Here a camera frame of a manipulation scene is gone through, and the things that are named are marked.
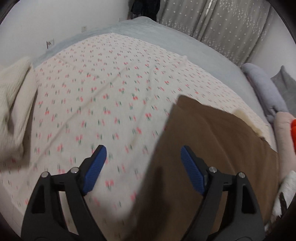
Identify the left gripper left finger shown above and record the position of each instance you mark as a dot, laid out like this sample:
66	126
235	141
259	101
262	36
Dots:
44	219

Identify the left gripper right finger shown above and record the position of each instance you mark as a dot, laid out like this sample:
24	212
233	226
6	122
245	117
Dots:
229	209

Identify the white quilted folded blanket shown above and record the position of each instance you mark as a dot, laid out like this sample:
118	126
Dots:
283	201

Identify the pink pillow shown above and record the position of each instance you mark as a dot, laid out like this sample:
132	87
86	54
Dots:
285	148

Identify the orange pumpkin plush cushion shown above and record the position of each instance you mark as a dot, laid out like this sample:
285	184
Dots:
293	130

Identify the blue-grey folded blanket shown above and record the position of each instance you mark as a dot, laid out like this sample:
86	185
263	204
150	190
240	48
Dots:
267	93

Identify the grey quilted pillow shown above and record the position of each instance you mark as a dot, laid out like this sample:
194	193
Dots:
286	87

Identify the light grey bed blanket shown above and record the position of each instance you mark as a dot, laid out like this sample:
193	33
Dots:
172	40

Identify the cherry print white sheet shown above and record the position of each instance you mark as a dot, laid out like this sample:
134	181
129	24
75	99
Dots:
115	91

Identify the grey dotted curtain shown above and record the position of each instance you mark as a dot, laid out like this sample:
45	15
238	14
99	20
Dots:
234	28

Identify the dark hanging garment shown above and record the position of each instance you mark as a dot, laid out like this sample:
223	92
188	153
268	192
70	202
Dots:
147	8

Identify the wall socket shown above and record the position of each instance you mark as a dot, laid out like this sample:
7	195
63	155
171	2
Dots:
50	43

